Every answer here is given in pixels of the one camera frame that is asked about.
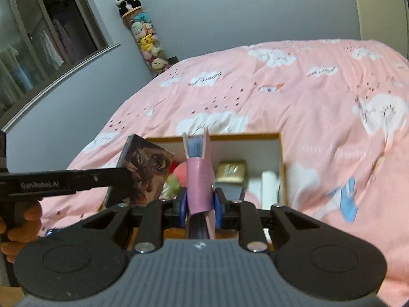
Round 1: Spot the illustrated card box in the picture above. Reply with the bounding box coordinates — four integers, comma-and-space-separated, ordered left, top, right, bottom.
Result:
103, 135, 175, 208

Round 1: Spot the white rectangular case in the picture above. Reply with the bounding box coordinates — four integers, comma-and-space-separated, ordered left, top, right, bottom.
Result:
261, 170, 281, 210

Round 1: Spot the gold square box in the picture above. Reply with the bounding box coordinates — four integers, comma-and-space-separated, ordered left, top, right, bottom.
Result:
215, 161, 247, 184

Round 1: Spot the pink wallet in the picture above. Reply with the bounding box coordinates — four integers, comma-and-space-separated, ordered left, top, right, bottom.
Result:
183, 128, 215, 240

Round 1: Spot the dark grey small box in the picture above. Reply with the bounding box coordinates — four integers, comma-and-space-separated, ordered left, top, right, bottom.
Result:
214, 182, 245, 204

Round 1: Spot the person's left hand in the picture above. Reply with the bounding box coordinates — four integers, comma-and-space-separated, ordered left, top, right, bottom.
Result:
1, 200, 42, 263

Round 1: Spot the orange cardboard box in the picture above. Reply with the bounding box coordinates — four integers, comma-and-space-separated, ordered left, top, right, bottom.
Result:
97, 131, 287, 252

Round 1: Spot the pink printed bed quilt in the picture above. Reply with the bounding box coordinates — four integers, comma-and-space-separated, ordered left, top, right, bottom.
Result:
38, 39, 409, 307

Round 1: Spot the hanging plush toy stack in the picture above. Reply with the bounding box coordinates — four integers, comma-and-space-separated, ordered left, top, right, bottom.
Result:
114, 0, 170, 77

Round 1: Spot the window with dark frame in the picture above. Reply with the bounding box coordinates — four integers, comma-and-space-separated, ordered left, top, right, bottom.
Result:
1, 0, 109, 129

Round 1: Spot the cream door with handle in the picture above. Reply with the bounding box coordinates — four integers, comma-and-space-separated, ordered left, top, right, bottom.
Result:
356, 0, 408, 58

